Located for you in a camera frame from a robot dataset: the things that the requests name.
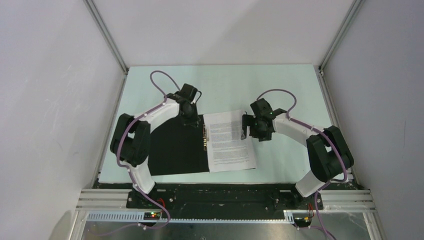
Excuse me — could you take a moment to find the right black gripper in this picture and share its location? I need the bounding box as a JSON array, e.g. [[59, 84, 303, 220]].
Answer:
[[240, 114, 272, 142]]

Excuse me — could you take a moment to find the printed paper sheet top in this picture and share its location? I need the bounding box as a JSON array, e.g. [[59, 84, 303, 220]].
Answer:
[[203, 109, 257, 173]]

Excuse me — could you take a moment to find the red folder black inside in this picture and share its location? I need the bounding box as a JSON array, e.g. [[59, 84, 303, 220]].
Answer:
[[148, 114, 210, 176]]

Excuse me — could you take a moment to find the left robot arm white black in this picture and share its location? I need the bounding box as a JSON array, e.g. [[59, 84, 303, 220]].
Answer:
[[110, 83, 209, 208]]

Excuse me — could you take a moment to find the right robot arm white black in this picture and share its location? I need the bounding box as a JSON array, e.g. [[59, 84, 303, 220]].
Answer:
[[241, 98, 355, 209]]

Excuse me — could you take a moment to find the metal folder clip mechanism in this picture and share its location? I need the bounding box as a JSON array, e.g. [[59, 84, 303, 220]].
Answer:
[[202, 124, 209, 152]]

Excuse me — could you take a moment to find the left circuit board with leds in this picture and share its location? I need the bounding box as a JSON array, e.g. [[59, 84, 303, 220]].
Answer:
[[143, 211, 162, 221]]

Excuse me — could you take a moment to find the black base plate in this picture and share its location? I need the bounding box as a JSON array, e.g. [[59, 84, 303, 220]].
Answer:
[[96, 181, 359, 221]]

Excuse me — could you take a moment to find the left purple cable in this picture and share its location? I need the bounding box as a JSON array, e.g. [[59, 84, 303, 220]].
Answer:
[[115, 70, 181, 231]]

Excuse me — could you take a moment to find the grey slotted cable duct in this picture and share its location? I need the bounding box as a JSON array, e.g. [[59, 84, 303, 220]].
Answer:
[[86, 211, 294, 224]]

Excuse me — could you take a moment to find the right circuit board with wires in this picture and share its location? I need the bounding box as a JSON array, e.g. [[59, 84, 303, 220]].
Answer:
[[293, 216, 313, 229]]

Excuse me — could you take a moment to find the left aluminium frame post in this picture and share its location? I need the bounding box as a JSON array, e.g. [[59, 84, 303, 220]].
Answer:
[[83, 0, 129, 75]]

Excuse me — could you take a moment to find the aluminium frame post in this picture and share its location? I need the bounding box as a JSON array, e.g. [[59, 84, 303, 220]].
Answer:
[[83, 0, 129, 75], [318, 0, 366, 76]]

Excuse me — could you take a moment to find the right aluminium frame post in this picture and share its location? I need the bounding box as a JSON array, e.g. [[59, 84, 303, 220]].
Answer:
[[318, 0, 366, 76]]

